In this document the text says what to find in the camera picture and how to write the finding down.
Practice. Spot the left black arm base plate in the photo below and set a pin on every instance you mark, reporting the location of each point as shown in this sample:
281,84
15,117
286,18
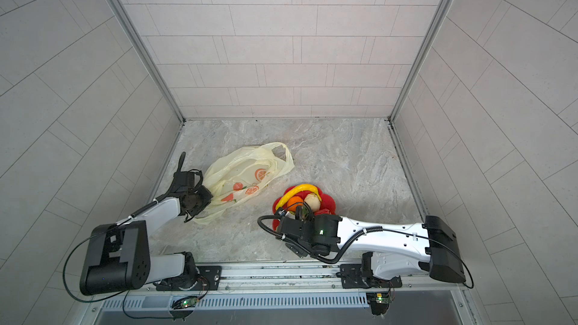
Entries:
203,278

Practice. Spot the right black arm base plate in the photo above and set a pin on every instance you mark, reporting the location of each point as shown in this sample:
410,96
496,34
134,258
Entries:
360,276

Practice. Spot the left small circuit board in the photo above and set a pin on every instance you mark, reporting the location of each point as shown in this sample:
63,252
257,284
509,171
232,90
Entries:
186,303

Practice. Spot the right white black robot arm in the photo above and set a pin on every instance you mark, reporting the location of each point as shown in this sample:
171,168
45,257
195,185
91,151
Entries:
389,250

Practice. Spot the yellow toy banana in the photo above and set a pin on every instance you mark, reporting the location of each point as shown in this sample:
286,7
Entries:
294,191

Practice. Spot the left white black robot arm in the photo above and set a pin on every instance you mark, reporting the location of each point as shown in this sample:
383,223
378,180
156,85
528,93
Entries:
118,256

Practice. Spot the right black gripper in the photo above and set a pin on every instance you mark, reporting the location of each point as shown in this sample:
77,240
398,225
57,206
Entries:
296,248

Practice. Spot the right small circuit board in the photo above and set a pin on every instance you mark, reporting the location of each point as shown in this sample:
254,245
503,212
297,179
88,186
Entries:
379,303

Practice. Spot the left aluminium corner post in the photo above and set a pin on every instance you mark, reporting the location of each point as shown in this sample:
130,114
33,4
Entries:
144,54

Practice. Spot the pale beige toy fruit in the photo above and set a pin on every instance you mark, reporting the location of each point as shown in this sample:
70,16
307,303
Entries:
313,201

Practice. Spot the aluminium corner post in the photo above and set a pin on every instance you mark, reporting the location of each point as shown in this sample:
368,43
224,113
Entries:
434,27
144,54

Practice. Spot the red flower-shaped plate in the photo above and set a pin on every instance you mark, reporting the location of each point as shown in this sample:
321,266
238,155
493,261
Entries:
328,206

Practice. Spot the small circuit board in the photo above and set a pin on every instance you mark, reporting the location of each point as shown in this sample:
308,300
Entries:
186,303
379,303

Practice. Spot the orange toy fruit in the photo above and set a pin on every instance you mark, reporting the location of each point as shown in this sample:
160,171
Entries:
293,204

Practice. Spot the aluminium mounting rail frame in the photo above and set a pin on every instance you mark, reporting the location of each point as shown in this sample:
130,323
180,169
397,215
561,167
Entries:
269,286

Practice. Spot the translucent yellowish plastic bag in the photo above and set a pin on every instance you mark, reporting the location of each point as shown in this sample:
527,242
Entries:
241,175

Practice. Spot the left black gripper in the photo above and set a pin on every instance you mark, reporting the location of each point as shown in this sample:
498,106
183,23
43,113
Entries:
208,198

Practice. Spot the right aluminium corner post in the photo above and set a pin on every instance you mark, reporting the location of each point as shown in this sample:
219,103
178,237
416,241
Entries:
434,27

